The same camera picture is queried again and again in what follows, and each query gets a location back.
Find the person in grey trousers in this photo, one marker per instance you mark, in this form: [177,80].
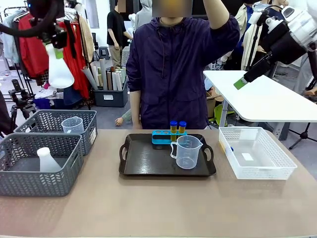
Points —
[307,72]

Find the small grey plastic basket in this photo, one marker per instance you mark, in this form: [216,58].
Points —
[49,121]

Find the person's left forearm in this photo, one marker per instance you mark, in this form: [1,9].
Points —
[218,15]

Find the black stool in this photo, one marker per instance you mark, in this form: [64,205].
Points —
[104,52]

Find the green paper roll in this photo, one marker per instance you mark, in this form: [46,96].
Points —
[121,79]

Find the dark brown plastic tray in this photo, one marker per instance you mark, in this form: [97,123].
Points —
[148,161]

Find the person in black t-shirt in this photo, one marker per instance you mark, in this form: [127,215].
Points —
[115,27]

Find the green chair part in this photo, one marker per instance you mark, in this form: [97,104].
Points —
[219,112]

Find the large grey plastic basket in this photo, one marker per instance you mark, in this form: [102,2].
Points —
[37,184]

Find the thin black tripod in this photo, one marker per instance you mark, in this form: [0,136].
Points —
[304,135]

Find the white table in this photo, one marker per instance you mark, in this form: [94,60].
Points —
[267,99]

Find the white crumpled bag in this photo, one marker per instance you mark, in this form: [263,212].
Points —
[49,93]

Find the dark blue trousers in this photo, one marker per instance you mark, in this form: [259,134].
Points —
[71,96]

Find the blue cloth bundle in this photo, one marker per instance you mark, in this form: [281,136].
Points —
[42,102]

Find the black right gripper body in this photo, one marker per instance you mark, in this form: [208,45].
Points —
[284,48]

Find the light grey-blue garment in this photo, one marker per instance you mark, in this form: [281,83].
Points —
[8,44]

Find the clear plastic measuring cup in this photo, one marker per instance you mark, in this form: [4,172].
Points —
[187,156]
[73,126]

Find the blue test tube rack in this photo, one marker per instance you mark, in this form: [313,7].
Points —
[161,140]

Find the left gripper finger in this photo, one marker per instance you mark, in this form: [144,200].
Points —
[45,34]
[60,44]

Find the white plastic basket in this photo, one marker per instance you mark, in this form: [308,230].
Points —
[257,174]

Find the brown paper roll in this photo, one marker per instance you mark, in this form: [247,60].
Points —
[109,80]

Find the person in purple jacket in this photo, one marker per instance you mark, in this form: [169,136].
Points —
[173,86]

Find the black hanging scarf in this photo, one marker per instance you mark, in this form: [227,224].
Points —
[71,37]

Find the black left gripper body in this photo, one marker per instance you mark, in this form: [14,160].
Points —
[47,10]

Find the red jacket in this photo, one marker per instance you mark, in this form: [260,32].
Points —
[29,54]

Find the mannequin arm grey sleeve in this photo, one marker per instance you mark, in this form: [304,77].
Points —
[119,121]

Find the mannequin in beige coat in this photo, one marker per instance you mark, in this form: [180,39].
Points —
[244,17]

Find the black tripod with camera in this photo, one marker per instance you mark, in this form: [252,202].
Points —
[18,99]

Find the black clothes rack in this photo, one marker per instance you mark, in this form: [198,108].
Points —
[88,99]

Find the mannequin in grey hoodie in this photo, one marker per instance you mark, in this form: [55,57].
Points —
[143,17]

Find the blue capped yellow tube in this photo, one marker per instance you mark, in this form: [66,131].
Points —
[174,131]
[232,148]
[182,129]

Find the person's right forearm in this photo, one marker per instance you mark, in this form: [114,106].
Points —
[135,109]

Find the red dress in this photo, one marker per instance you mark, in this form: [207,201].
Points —
[79,64]

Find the white plastic flask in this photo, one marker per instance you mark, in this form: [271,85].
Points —
[48,162]
[60,74]

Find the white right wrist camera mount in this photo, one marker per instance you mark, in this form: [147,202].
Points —
[273,24]

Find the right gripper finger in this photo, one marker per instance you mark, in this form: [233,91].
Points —
[255,74]
[260,62]

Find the cardboard box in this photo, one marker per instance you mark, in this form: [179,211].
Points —
[210,106]

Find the beige garment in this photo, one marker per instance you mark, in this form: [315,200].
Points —
[86,37]

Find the grey storage bin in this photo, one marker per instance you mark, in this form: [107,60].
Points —
[116,98]

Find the tall white paper roll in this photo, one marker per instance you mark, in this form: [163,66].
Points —
[103,74]

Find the dark fabric object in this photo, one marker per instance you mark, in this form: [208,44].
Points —
[5,111]

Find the short white paper roll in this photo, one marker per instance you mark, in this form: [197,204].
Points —
[115,81]

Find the light grey paper roll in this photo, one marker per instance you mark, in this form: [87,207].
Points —
[90,78]

